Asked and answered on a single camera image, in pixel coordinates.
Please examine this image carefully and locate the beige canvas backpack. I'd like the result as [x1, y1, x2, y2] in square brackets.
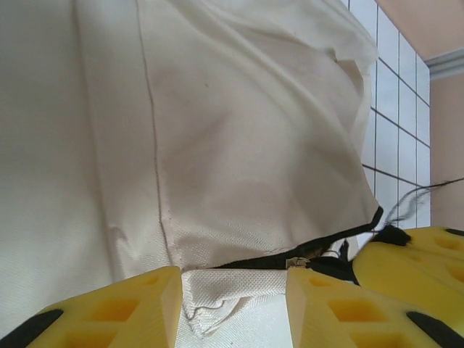
[0, 0, 413, 348]

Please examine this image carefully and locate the aluminium corner post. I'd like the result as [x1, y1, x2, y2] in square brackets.
[423, 49, 464, 79]

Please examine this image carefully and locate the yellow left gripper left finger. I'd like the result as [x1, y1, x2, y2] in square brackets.
[0, 266, 182, 348]

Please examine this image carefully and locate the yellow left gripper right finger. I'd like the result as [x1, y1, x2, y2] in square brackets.
[286, 270, 464, 348]

